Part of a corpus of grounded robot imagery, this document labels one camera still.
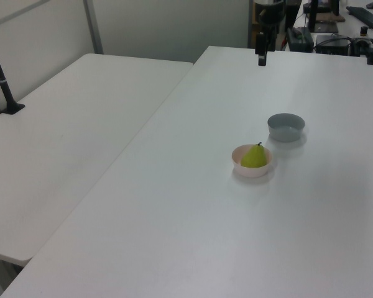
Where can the black electronics box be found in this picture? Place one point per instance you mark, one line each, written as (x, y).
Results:
(332, 43)

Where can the green pear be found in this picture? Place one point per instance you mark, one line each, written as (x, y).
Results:
(253, 157)

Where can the grey bowl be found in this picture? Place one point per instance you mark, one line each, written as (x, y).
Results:
(286, 132)

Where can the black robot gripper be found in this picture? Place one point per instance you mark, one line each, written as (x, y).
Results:
(269, 15)

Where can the black monitor stand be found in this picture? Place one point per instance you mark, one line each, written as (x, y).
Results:
(317, 18)

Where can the black keyboard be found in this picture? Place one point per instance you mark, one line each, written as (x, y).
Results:
(365, 15)

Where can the black camera stand pole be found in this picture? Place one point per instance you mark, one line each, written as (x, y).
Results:
(1, 80)

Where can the pink bowl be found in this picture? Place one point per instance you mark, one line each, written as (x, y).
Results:
(251, 171)

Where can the brown pad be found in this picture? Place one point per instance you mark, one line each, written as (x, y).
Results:
(331, 17)

